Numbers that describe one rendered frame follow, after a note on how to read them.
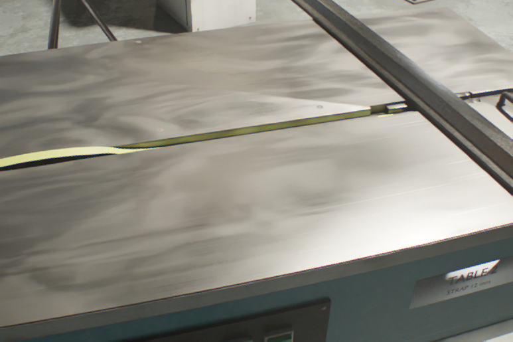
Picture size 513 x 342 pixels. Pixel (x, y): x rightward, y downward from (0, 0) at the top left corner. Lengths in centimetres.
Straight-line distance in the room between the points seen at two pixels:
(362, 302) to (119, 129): 37
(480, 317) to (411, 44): 46
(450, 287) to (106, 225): 39
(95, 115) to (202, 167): 19
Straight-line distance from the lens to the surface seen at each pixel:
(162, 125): 76
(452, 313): 75
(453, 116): 79
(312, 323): 63
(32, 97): 87
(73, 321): 56
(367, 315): 67
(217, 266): 57
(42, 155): 73
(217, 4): 276
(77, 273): 58
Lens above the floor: 115
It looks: 34 degrees down
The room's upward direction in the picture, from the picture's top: straight up
